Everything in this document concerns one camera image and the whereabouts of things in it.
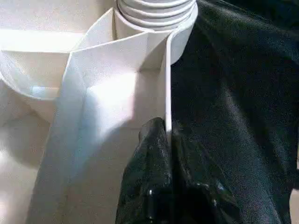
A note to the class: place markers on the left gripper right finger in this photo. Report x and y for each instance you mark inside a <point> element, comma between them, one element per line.
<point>196,191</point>

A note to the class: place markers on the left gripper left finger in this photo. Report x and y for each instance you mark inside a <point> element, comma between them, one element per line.
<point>149,182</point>

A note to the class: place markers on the white plastic table top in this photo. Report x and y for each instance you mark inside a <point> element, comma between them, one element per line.
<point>81,93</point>

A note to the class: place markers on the white plastic table leg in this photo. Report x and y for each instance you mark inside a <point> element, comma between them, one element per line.
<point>154,14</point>

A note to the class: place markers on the black mat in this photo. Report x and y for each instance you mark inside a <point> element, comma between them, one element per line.
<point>233,93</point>

